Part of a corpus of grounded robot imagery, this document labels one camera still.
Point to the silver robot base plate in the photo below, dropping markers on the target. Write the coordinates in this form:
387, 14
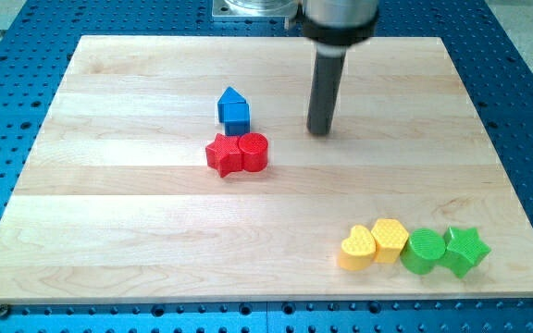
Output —
231, 10

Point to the red star block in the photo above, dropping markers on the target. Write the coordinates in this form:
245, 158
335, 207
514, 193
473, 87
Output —
224, 155

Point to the green cylinder block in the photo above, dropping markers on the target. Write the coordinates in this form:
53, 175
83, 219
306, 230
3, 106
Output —
422, 251

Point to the yellow heart block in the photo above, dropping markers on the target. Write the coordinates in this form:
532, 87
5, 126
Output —
358, 250

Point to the blue triangle block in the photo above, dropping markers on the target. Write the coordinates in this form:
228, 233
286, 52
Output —
229, 97

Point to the wooden board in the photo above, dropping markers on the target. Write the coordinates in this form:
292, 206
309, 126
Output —
116, 202

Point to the green star block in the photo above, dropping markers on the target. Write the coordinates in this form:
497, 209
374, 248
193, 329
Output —
464, 250

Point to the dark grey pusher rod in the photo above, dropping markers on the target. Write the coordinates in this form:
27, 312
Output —
326, 80

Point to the yellow hexagon block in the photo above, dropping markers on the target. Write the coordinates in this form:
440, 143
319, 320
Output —
390, 236

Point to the red cylinder block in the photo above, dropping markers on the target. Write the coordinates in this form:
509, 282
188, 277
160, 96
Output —
254, 148

